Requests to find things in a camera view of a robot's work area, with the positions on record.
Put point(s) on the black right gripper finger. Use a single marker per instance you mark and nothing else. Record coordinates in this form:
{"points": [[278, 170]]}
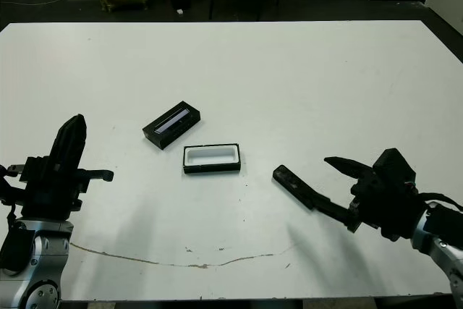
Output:
{"points": [[332, 209], [352, 168]]}

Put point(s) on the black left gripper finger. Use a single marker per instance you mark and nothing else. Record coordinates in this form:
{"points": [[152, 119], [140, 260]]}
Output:
{"points": [[79, 139], [62, 142]]}

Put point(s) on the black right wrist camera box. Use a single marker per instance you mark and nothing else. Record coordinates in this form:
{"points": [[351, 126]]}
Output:
{"points": [[394, 171]]}

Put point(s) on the black box lid with window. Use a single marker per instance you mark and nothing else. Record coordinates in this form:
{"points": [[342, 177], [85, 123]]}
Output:
{"points": [[170, 126]]}

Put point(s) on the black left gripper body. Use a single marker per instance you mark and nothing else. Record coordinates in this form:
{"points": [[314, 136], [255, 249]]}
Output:
{"points": [[50, 193]]}

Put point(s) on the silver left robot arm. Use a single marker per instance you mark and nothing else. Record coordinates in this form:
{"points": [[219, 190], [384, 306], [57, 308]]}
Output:
{"points": [[40, 258]]}

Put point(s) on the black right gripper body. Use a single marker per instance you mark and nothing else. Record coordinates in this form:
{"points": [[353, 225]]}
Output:
{"points": [[390, 215]]}

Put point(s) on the black box with white insert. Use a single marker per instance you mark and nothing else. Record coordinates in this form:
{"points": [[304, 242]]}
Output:
{"points": [[211, 157]]}

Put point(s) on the small white floor object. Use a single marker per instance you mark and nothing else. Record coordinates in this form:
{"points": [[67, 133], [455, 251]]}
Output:
{"points": [[179, 12]]}

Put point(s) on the black slim camera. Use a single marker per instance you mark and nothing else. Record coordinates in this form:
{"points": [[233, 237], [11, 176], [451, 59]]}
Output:
{"points": [[291, 184]]}

